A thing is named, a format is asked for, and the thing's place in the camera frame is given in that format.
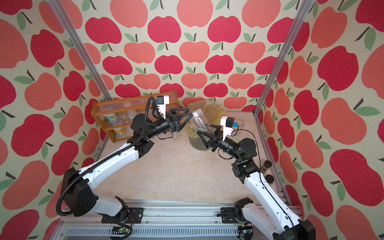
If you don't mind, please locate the ribbed glass jar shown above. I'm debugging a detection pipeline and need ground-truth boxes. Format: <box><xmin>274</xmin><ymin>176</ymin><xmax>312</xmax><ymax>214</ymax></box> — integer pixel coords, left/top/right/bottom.
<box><xmin>235</xmin><ymin>118</ymin><xmax>245</xmax><ymax>129</ymax></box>

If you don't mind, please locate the aluminium corner post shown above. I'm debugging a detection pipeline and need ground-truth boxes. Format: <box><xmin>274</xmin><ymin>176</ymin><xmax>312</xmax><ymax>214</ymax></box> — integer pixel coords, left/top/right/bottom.
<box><xmin>253</xmin><ymin>0</ymin><xmax>315</xmax><ymax>119</ymax></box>
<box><xmin>49</xmin><ymin>0</ymin><xmax>113</xmax><ymax>101</ymax></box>

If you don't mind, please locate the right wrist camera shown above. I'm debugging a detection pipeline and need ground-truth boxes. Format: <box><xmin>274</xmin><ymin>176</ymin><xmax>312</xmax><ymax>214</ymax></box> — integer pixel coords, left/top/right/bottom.
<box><xmin>220</xmin><ymin>116</ymin><xmax>238</xmax><ymax>141</ymax></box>

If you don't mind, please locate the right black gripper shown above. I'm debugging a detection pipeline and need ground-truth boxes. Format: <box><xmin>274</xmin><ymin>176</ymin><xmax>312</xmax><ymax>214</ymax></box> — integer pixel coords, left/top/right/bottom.
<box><xmin>199</xmin><ymin>124</ymin><xmax>241</xmax><ymax>164</ymax></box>

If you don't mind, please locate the aluminium frame rail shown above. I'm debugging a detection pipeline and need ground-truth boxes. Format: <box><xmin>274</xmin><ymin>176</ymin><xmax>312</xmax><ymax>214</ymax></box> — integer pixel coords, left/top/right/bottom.
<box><xmin>50</xmin><ymin>200</ymin><xmax>310</xmax><ymax>240</ymax></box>

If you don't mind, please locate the right aluminium corner post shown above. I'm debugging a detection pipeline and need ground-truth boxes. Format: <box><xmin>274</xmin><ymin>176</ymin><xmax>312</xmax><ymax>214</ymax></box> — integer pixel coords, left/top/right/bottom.
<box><xmin>253</xmin><ymin>0</ymin><xmax>315</xmax><ymax>119</ymax></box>

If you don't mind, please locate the short clear plastic jar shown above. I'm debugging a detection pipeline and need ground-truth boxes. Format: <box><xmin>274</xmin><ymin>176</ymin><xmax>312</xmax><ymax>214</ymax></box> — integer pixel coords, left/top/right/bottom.
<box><xmin>189</xmin><ymin>109</ymin><xmax>215</xmax><ymax>135</ymax></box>

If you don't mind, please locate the left aluminium corner post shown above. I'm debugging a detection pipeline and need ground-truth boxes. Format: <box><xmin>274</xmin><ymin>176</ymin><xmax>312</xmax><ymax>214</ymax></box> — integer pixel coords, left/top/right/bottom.
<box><xmin>49</xmin><ymin>0</ymin><xmax>113</xmax><ymax>101</ymax></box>

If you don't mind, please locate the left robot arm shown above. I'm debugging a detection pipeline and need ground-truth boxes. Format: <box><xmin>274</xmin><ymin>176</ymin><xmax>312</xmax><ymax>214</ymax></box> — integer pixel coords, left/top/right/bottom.
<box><xmin>56</xmin><ymin>108</ymin><xmax>193</xmax><ymax>222</ymax></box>

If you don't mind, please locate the green jar lid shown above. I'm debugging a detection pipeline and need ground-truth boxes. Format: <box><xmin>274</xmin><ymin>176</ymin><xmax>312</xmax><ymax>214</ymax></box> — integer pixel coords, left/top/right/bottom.
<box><xmin>232</xmin><ymin>138</ymin><xmax>241</xmax><ymax>144</ymax></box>

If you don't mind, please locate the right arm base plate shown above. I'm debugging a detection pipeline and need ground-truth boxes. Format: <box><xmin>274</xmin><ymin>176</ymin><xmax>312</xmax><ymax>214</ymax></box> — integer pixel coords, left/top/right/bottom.
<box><xmin>217</xmin><ymin>206</ymin><xmax>248</xmax><ymax>225</ymax></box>

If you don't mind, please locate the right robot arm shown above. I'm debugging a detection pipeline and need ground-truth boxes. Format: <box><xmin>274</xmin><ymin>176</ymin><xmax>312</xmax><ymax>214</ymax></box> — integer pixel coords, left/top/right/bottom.
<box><xmin>197</xmin><ymin>126</ymin><xmax>316</xmax><ymax>240</ymax></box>

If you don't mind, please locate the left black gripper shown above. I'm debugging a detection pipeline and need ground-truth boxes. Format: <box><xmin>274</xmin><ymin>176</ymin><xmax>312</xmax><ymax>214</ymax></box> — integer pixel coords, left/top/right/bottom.
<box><xmin>145</xmin><ymin>107</ymin><xmax>192</xmax><ymax>140</ymax></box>

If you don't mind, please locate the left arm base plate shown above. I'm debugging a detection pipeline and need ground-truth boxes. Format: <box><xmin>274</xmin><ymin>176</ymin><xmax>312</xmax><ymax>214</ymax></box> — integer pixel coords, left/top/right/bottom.
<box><xmin>102</xmin><ymin>208</ymin><xmax>144</xmax><ymax>225</ymax></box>

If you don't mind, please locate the metal mesh trash bin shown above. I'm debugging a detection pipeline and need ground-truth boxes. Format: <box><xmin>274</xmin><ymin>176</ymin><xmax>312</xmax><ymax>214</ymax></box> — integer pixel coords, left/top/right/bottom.
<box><xmin>187</xmin><ymin>100</ymin><xmax>229</xmax><ymax>152</ymax></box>

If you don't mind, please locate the white pink bottle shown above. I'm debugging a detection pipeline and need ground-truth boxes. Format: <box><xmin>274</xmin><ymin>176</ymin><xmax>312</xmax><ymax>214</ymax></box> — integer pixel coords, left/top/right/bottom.
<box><xmin>124</xmin><ymin>102</ymin><xmax>138</xmax><ymax>120</ymax></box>

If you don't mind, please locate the small dark bottle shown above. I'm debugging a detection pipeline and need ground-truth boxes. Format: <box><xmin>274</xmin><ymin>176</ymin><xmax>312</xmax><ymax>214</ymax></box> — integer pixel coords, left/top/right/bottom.
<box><xmin>264</xmin><ymin>175</ymin><xmax>275</xmax><ymax>185</ymax></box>
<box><xmin>260</xmin><ymin>160</ymin><xmax>273</xmax><ymax>175</ymax></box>

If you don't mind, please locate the green white cup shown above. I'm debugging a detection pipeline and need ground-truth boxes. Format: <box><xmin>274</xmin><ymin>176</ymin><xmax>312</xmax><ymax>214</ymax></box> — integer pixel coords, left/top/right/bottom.
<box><xmin>103</xmin><ymin>113</ymin><xmax>118</xmax><ymax>124</ymax></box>

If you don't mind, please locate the yellow plastic bin liner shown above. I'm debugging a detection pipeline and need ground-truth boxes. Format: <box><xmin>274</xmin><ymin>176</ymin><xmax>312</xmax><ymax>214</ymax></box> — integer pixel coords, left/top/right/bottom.
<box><xmin>182</xmin><ymin>100</ymin><xmax>229</xmax><ymax>142</ymax></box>

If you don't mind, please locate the yellow small can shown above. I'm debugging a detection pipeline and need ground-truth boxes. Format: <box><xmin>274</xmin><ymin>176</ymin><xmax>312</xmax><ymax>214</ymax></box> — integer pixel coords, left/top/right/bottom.
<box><xmin>113</xmin><ymin>127</ymin><xmax>127</xmax><ymax>136</ymax></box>

